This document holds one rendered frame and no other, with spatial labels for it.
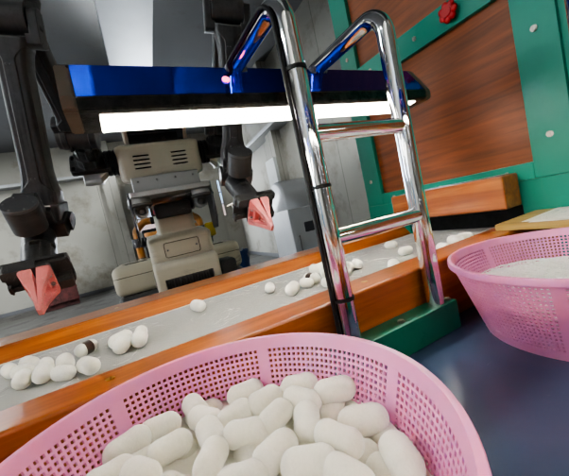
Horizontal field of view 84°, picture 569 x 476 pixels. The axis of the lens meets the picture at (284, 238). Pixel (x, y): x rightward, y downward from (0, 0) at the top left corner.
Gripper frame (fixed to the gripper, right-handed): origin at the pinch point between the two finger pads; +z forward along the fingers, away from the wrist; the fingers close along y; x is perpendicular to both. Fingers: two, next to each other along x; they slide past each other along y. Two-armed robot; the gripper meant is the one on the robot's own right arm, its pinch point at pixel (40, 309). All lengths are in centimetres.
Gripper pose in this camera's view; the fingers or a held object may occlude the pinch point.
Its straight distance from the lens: 67.1
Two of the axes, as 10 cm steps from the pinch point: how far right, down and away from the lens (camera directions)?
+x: -1.5, 7.5, 6.4
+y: 8.6, -2.2, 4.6
